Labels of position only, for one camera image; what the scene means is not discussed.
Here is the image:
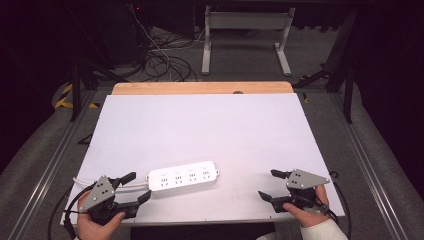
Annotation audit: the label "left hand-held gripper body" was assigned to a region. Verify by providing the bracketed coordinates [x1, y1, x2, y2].
[79, 174, 141, 225]

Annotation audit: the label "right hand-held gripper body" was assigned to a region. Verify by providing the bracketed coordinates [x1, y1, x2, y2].
[272, 168, 331, 213]

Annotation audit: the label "person's right hand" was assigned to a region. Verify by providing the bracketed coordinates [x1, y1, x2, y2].
[282, 184, 335, 229]

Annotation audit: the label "person's left hand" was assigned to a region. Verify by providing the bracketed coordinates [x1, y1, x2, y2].
[77, 191, 126, 240]

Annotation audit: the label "white power strip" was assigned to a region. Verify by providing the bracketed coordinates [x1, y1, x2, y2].
[145, 160, 221, 192]

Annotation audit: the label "person's dark clothing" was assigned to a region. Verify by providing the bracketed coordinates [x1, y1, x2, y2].
[129, 221, 277, 240]

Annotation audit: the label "white table board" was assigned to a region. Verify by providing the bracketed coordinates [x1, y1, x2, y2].
[60, 92, 346, 226]

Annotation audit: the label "yellow black hazard tape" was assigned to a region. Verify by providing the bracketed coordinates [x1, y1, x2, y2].
[54, 82, 101, 110]

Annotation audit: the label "black metal stand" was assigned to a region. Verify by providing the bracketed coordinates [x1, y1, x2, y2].
[68, 49, 132, 123]
[292, 9, 356, 125]

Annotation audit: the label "black computer tower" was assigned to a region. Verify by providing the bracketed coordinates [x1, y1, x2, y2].
[105, 2, 152, 66]

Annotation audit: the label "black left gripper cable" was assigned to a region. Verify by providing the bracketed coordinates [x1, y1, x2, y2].
[47, 184, 96, 240]

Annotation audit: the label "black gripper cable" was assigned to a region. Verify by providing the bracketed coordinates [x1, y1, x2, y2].
[328, 170, 353, 240]
[47, 184, 96, 240]

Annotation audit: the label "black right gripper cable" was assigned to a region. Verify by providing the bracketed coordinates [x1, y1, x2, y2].
[328, 170, 353, 240]

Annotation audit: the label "aluminium floor rail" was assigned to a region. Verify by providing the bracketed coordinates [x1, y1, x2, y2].
[7, 89, 98, 240]
[328, 91, 410, 240]

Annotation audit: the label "tangle of black floor cables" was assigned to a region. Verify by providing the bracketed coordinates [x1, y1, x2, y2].
[142, 31, 199, 83]

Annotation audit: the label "thin white floor cable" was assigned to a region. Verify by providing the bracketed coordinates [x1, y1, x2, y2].
[129, 3, 175, 82]

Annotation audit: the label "white metal desk frame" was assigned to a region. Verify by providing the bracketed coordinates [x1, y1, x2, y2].
[200, 4, 297, 77]

